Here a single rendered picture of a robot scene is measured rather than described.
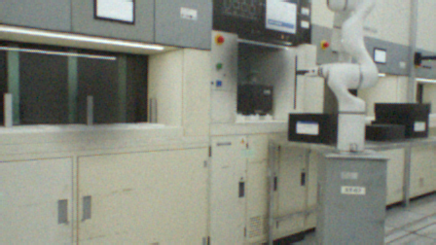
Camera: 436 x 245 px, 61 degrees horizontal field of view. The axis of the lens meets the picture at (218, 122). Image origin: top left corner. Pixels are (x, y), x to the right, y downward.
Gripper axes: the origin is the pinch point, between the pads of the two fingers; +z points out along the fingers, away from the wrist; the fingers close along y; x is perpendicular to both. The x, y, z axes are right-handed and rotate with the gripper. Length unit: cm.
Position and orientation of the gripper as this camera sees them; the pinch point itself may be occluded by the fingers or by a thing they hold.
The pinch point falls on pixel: (302, 72)
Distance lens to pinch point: 242.1
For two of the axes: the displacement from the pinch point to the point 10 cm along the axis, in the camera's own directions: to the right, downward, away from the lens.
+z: -6.2, -0.5, 7.8
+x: 0.2, -10.0, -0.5
